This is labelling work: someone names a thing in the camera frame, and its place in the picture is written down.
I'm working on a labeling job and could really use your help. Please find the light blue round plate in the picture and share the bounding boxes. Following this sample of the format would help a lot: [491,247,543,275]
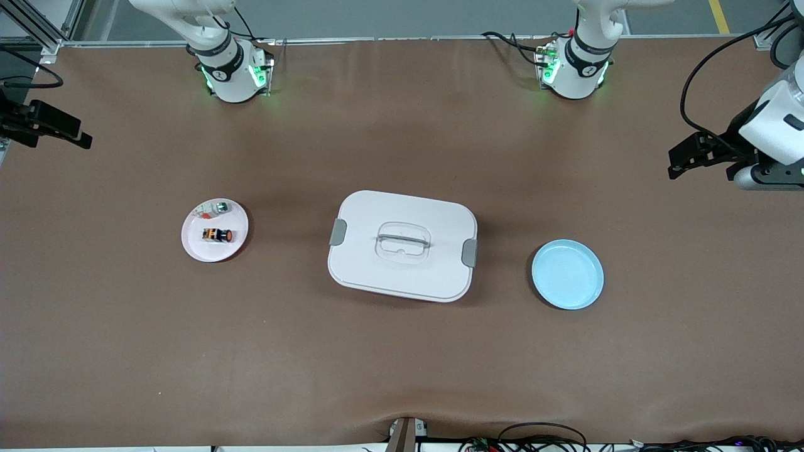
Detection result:
[532,239,605,310]

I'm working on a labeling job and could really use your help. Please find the pink round plate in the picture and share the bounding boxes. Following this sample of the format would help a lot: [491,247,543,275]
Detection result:
[181,198,249,263]

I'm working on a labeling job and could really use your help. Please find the white lidded storage box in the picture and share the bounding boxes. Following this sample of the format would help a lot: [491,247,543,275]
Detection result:
[327,190,479,303]

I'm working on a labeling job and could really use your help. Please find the brown table mat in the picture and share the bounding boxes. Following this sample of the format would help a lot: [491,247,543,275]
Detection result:
[0,36,804,448]

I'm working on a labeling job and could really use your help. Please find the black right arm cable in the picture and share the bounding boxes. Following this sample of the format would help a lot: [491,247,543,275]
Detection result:
[0,47,64,90]

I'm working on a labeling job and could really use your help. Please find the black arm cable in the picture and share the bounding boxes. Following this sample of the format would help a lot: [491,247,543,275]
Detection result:
[680,11,804,148]
[0,47,64,90]

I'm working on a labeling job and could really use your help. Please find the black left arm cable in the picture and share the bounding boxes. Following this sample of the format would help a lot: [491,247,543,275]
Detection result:
[680,11,804,148]

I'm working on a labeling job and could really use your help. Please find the aluminium frame post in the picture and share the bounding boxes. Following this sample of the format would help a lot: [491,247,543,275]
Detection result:
[752,0,804,51]
[0,0,85,56]

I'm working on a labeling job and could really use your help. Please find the white switch with green button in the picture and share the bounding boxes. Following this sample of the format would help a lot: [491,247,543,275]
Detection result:
[195,201,232,222]

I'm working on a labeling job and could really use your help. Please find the black right base cable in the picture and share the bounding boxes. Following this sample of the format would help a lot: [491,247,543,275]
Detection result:
[214,5,274,71]

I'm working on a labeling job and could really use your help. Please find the black base cable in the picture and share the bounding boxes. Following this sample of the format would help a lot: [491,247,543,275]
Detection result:
[481,30,548,66]
[214,5,274,71]

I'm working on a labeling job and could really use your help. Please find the black left base cable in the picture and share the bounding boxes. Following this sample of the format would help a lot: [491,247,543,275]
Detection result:
[481,30,548,66]

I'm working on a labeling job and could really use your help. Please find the black cable bundle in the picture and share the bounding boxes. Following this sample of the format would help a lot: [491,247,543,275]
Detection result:
[628,436,804,452]

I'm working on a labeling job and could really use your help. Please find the aluminium frame rail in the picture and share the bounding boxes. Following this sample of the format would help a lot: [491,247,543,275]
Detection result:
[60,35,758,47]

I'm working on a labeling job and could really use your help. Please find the black looped cable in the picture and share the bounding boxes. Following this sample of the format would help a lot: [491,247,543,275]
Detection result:
[497,422,589,452]

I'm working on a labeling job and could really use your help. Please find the brown mounting post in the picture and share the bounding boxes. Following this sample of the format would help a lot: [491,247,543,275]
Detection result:
[386,416,416,452]

